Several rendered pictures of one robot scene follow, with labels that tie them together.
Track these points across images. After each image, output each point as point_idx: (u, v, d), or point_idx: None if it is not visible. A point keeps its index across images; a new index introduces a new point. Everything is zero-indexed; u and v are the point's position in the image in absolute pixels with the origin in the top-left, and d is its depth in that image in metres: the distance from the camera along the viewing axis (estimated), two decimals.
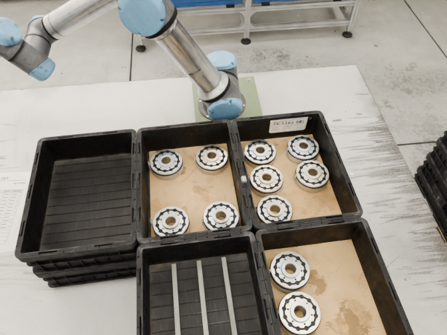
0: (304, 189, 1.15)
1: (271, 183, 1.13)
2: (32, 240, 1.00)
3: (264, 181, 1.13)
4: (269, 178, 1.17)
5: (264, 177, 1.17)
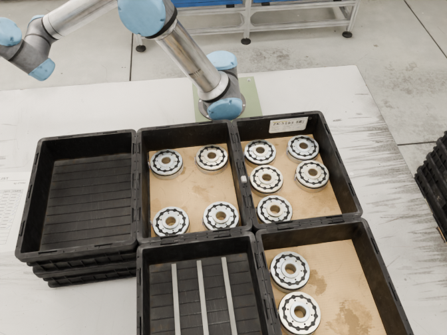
0: (304, 189, 1.15)
1: (271, 183, 1.14)
2: (32, 240, 1.00)
3: (264, 181, 1.14)
4: (269, 178, 1.17)
5: (264, 177, 1.17)
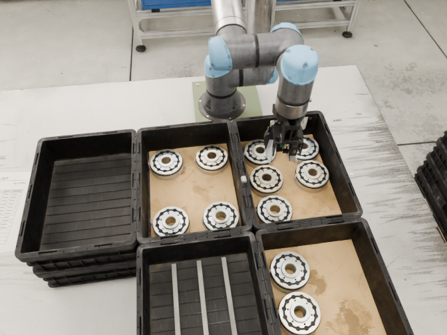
0: (304, 189, 1.15)
1: (271, 183, 1.14)
2: (32, 240, 1.00)
3: (264, 181, 1.14)
4: (269, 178, 1.17)
5: (264, 177, 1.17)
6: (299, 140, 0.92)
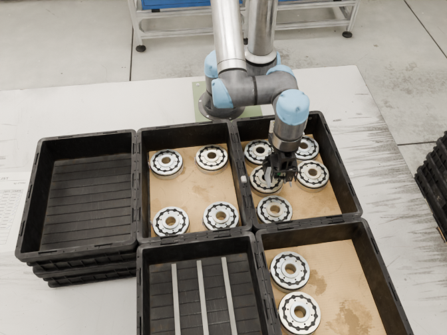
0: (304, 189, 1.15)
1: (271, 183, 1.14)
2: (32, 240, 1.00)
3: (264, 181, 1.14)
4: None
5: (264, 177, 1.17)
6: (295, 168, 1.02)
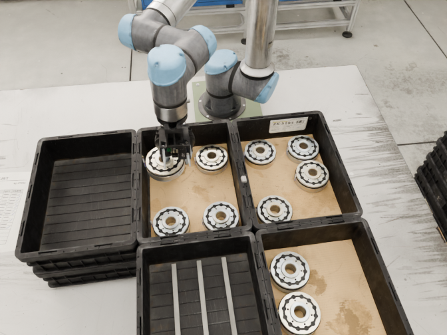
0: (304, 189, 1.15)
1: (169, 164, 0.99)
2: (32, 240, 1.00)
3: (160, 163, 0.99)
4: None
5: None
6: (186, 143, 0.89)
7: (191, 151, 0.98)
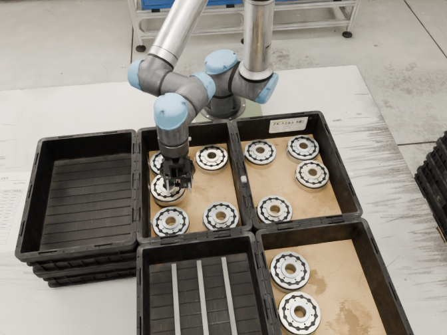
0: (304, 189, 1.15)
1: (171, 191, 1.10)
2: (32, 240, 1.00)
3: (164, 189, 1.10)
4: None
5: None
6: (187, 174, 0.99)
7: (192, 179, 1.09)
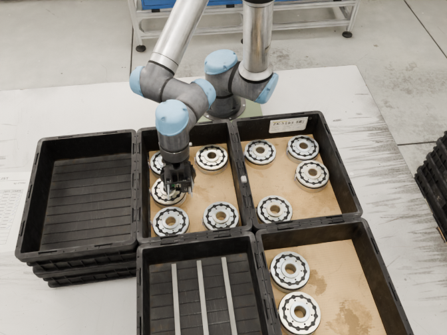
0: (304, 189, 1.15)
1: (172, 194, 1.11)
2: (32, 240, 1.00)
3: (165, 193, 1.11)
4: None
5: None
6: (188, 179, 1.01)
7: (193, 183, 1.10)
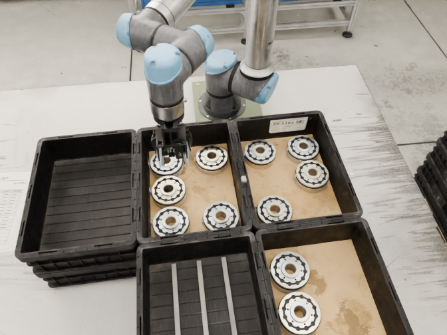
0: (304, 189, 1.15)
1: (172, 194, 1.11)
2: (32, 240, 1.00)
3: (165, 193, 1.11)
4: (172, 189, 1.14)
5: (167, 189, 1.15)
6: (183, 142, 0.89)
7: (189, 151, 0.98)
